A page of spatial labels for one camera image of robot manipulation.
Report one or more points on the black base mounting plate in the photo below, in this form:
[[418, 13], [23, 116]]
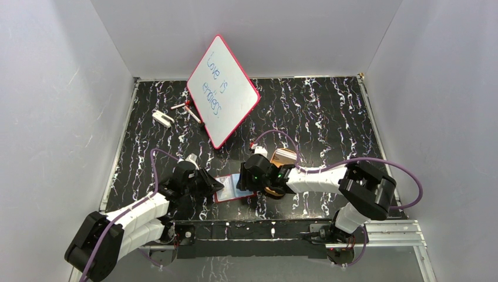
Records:
[[261, 238]]

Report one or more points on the orange oval tray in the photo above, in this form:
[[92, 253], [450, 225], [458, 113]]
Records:
[[278, 191]]

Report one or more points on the white whiteboard eraser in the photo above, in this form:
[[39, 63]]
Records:
[[162, 118]]

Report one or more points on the red leather card holder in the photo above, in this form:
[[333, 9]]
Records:
[[230, 191]]

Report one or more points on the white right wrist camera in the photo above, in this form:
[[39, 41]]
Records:
[[256, 149]]

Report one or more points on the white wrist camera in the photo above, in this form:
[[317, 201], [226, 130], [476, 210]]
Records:
[[256, 149], [192, 158]]

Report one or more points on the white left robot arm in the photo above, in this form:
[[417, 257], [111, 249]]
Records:
[[105, 238]]

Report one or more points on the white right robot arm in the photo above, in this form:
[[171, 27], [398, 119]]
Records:
[[368, 190]]

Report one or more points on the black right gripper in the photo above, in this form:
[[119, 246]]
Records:
[[245, 182]]

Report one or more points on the pink framed whiteboard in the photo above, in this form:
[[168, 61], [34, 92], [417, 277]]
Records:
[[221, 91]]

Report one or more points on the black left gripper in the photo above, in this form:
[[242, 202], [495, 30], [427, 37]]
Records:
[[204, 183]]

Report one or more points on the red capped marker pen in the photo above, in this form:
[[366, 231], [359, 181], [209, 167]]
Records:
[[180, 105]]

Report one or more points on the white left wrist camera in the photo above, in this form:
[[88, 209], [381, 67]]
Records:
[[192, 158]]

